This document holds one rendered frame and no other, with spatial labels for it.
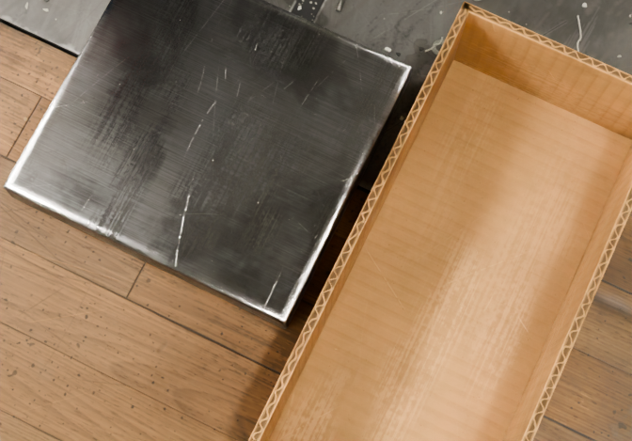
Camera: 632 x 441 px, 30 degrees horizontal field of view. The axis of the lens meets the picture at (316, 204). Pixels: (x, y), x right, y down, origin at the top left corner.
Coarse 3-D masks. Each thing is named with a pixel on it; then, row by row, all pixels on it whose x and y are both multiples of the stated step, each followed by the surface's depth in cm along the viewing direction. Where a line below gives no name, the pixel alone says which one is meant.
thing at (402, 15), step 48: (0, 0) 68; (96, 0) 68; (288, 0) 68; (336, 0) 69; (384, 0) 69; (432, 0) 69; (528, 0) 69; (576, 0) 69; (624, 0) 69; (384, 48) 68; (576, 48) 68; (624, 48) 68; (384, 144) 66
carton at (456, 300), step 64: (448, 64) 64; (512, 64) 64; (576, 64) 61; (448, 128) 66; (512, 128) 66; (576, 128) 66; (384, 192) 61; (448, 192) 65; (512, 192) 65; (576, 192) 65; (384, 256) 64; (448, 256) 64; (512, 256) 64; (576, 256) 64; (320, 320) 58; (384, 320) 63; (448, 320) 63; (512, 320) 63; (576, 320) 57; (320, 384) 62; (384, 384) 62; (448, 384) 62; (512, 384) 62
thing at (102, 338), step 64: (0, 64) 67; (64, 64) 67; (0, 128) 66; (0, 192) 65; (0, 256) 64; (64, 256) 64; (128, 256) 64; (0, 320) 63; (64, 320) 64; (128, 320) 64; (192, 320) 64; (256, 320) 64; (0, 384) 63; (64, 384) 63; (128, 384) 63; (192, 384) 63; (256, 384) 63; (576, 384) 63
